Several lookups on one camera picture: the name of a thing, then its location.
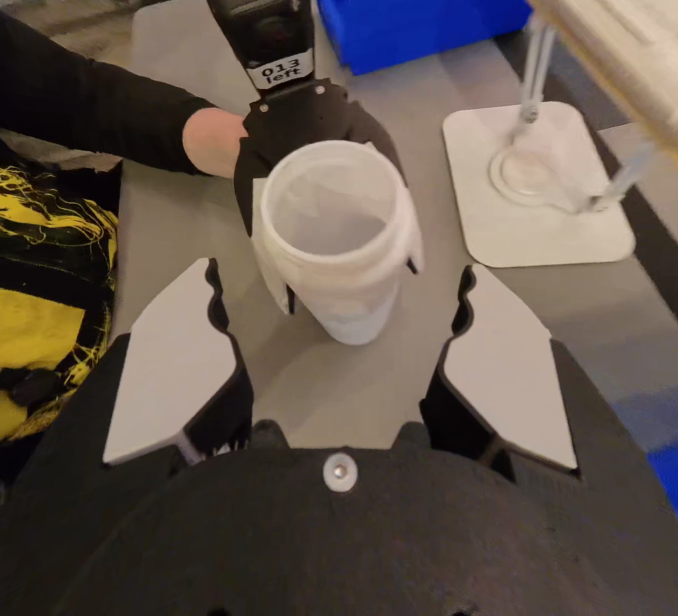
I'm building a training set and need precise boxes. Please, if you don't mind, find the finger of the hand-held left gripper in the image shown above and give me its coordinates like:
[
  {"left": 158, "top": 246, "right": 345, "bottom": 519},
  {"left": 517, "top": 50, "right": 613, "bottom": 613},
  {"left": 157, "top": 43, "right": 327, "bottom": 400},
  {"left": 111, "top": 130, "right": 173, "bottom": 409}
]
[
  {"left": 251, "top": 177, "right": 296, "bottom": 316},
  {"left": 394, "top": 186, "right": 426, "bottom": 276}
]

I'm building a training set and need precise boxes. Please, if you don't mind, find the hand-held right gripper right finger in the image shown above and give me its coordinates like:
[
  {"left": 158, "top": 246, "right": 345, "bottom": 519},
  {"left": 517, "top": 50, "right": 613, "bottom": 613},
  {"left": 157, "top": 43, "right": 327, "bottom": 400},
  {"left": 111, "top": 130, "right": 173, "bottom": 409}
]
[{"left": 421, "top": 264, "right": 578, "bottom": 471}]

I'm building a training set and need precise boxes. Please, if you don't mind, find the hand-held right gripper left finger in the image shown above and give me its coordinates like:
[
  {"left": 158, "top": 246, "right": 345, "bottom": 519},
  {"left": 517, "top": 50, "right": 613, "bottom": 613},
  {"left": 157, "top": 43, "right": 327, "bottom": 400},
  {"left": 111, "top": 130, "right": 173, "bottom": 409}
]
[{"left": 103, "top": 257, "right": 254, "bottom": 466}]

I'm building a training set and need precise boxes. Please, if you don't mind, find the white plastic bottle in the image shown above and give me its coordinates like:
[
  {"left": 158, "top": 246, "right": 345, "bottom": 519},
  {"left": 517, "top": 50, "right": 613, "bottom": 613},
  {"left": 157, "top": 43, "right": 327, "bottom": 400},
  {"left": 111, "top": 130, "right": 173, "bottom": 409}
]
[{"left": 260, "top": 139, "right": 415, "bottom": 346}]

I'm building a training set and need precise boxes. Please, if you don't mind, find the blue plastic bin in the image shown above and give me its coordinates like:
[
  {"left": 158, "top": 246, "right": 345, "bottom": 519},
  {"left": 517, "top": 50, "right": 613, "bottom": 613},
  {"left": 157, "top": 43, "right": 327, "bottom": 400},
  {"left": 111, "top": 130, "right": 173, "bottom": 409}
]
[
  {"left": 307, "top": 0, "right": 534, "bottom": 77},
  {"left": 646, "top": 440, "right": 678, "bottom": 517}
]

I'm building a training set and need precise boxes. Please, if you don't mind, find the person's left forearm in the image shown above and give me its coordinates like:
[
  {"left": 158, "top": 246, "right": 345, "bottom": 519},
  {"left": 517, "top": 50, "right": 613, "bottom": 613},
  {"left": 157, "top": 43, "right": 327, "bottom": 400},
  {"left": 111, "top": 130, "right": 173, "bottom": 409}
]
[{"left": 0, "top": 12, "right": 215, "bottom": 175}]

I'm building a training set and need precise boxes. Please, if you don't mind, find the person's left hand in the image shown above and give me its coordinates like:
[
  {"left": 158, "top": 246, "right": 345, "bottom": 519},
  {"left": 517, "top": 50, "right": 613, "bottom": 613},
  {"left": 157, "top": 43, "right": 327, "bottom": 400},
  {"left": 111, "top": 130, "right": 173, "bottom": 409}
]
[{"left": 182, "top": 108, "right": 250, "bottom": 178}]

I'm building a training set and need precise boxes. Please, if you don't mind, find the clear acrylic stand support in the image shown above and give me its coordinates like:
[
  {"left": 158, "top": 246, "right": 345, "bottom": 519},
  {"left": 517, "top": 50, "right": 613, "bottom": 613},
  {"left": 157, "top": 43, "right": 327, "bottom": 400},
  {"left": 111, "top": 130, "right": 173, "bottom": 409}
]
[{"left": 488, "top": 18, "right": 660, "bottom": 215}]

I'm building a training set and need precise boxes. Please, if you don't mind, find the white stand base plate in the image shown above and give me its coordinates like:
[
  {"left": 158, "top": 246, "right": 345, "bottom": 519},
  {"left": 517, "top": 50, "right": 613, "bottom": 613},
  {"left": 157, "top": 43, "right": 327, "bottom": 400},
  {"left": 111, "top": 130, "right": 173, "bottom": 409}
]
[{"left": 442, "top": 101, "right": 636, "bottom": 268}]

